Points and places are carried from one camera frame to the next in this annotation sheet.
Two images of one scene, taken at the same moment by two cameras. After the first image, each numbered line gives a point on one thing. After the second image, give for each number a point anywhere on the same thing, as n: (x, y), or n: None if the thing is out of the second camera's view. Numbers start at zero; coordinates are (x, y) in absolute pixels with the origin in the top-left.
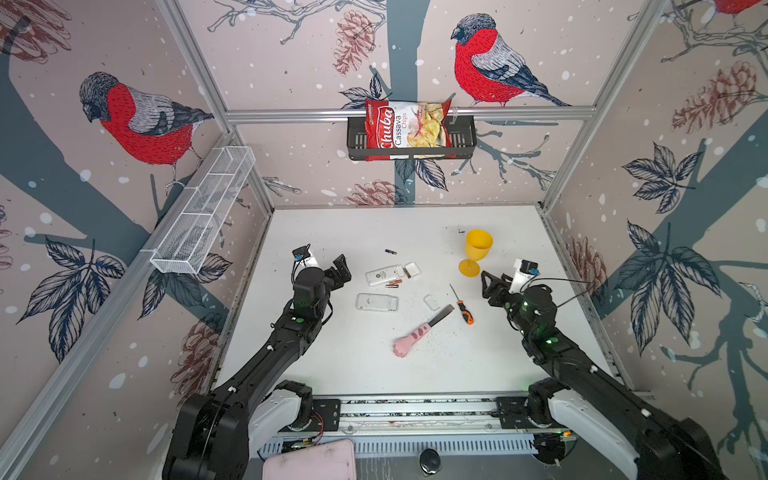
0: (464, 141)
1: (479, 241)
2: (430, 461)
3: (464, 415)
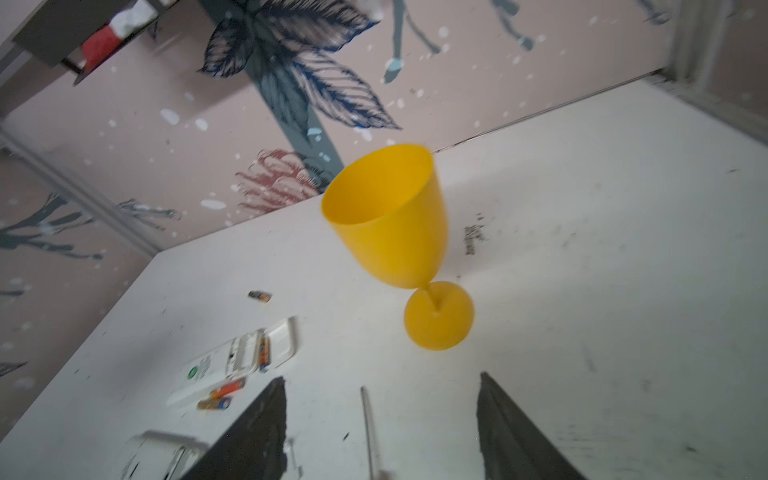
0: (56, 32)
1: (389, 207)
2: None
3: None
